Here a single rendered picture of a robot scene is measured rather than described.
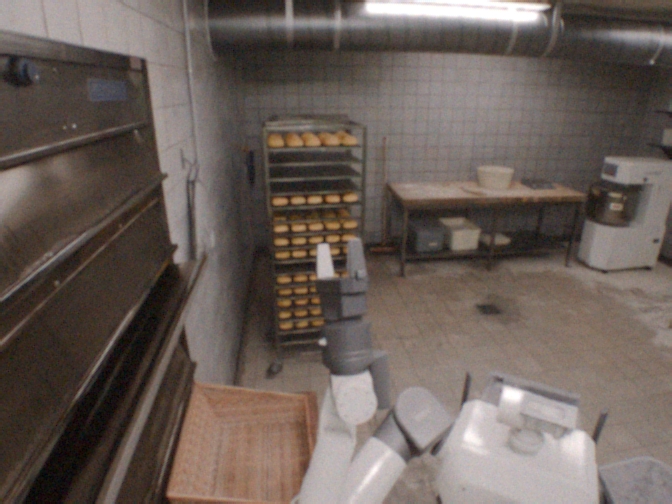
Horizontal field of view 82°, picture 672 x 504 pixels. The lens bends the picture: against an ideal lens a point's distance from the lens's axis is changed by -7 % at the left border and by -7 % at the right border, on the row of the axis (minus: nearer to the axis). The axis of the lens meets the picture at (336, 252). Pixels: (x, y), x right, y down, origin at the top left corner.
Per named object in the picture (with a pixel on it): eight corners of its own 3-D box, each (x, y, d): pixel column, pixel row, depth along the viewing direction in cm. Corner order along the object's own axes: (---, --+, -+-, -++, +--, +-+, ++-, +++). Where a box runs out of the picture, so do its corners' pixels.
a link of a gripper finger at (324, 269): (315, 244, 75) (318, 279, 74) (330, 243, 76) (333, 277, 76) (311, 245, 76) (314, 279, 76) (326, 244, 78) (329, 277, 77)
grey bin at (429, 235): (415, 252, 474) (416, 232, 465) (403, 237, 520) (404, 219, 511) (445, 251, 477) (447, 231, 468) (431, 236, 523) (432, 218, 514)
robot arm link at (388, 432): (365, 443, 89) (400, 395, 95) (399, 470, 86) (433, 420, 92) (372, 433, 79) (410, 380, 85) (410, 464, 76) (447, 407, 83)
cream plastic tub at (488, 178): (484, 191, 468) (486, 173, 461) (469, 183, 507) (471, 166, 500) (518, 190, 473) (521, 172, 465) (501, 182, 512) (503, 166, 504)
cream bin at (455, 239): (450, 250, 478) (453, 231, 469) (435, 236, 524) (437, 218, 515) (479, 249, 483) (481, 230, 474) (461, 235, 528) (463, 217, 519)
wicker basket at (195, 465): (178, 550, 130) (162, 496, 120) (201, 428, 182) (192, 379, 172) (321, 535, 136) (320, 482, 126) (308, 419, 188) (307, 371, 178)
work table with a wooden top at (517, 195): (398, 277, 466) (403, 199, 432) (383, 251, 540) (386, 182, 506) (572, 267, 490) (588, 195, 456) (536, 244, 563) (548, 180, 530)
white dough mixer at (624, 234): (592, 277, 463) (618, 164, 414) (562, 257, 517) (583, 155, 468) (656, 272, 473) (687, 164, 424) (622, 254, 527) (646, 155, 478)
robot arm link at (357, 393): (318, 344, 75) (324, 405, 74) (324, 357, 64) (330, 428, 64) (380, 337, 76) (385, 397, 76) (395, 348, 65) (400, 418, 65)
